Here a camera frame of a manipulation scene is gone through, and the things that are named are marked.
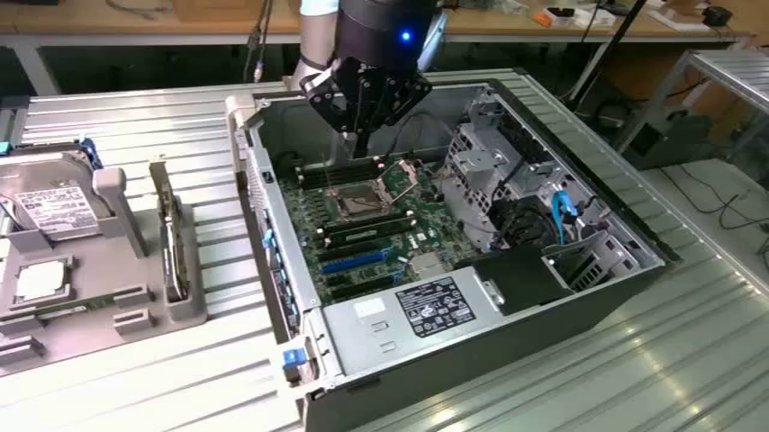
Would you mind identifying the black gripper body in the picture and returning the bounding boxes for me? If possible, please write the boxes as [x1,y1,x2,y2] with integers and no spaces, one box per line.
[334,0,438,77]

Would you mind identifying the green Nvidia graphics card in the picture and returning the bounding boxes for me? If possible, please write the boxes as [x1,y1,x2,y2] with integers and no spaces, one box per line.
[147,154,195,303]

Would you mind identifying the metal socket cover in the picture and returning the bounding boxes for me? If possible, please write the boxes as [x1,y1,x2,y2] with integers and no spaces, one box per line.
[374,158,423,200]

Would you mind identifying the grey metal disk bay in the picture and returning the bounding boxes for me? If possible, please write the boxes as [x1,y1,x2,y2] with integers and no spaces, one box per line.
[439,95,558,254]

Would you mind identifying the CPU socket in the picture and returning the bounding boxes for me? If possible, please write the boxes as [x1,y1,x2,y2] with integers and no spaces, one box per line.
[331,183,387,222]

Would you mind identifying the green Dell motherboard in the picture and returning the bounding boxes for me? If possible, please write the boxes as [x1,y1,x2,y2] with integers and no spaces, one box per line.
[279,154,463,308]

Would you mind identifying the long black expansion slot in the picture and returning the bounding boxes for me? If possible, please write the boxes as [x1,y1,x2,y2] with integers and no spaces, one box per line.
[326,271,397,290]
[317,244,390,263]

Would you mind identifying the black stand pole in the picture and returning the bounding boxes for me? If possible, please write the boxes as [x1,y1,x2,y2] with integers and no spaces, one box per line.
[566,0,640,101]

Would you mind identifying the blue expansion slot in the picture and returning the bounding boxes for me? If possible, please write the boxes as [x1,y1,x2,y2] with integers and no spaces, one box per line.
[321,250,391,275]

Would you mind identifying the silver chipset heatsink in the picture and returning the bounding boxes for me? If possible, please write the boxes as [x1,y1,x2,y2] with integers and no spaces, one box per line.
[410,253,451,276]

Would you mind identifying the wooden desk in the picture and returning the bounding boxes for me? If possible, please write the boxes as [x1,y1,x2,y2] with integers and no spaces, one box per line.
[0,0,756,95]

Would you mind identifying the blue card retainer latches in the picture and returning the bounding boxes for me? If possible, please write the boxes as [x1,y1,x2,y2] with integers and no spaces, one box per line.
[259,228,297,312]

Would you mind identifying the blue disk carrier clip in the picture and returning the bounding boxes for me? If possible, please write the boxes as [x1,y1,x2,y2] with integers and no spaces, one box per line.
[76,136,104,171]

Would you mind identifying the black box under table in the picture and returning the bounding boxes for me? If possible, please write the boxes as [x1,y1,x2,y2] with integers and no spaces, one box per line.
[629,111,717,159]

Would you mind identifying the silver hard disk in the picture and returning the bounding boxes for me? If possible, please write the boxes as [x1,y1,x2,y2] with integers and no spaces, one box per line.
[0,149,116,240]

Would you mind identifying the grey power supply unit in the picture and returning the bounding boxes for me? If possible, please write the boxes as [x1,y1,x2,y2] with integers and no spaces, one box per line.
[302,264,508,389]

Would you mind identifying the metal slat side table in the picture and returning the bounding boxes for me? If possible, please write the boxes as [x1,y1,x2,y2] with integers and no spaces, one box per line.
[612,48,769,170]

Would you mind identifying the black power adapter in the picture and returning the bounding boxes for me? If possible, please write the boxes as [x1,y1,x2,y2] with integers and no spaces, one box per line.
[701,5,733,27]

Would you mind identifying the blue case side latch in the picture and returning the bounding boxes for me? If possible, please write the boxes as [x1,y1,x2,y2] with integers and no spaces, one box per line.
[281,347,309,374]

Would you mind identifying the green RAM stick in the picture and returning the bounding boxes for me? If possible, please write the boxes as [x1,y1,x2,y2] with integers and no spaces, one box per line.
[34,292,116,317]

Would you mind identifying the silver CPU chip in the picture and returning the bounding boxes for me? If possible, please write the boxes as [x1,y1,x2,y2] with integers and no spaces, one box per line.
[14,259,72,303]

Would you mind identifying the grey parts rack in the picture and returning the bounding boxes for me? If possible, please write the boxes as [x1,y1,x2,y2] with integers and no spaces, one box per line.
[0,138,211,366]

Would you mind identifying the open black PC case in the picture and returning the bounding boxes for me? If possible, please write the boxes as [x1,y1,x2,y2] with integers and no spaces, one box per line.
[225,77,685,432]

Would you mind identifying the hanging cable with plug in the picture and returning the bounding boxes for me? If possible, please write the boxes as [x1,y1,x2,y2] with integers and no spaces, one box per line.
[245,0,271,84]

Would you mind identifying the blue SATA wire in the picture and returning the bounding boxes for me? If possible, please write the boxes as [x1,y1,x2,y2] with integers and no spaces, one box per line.
[548,187,584,248]

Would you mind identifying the black floor cable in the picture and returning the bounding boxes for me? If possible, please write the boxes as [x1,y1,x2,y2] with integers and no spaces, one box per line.
[677,165,769,256]

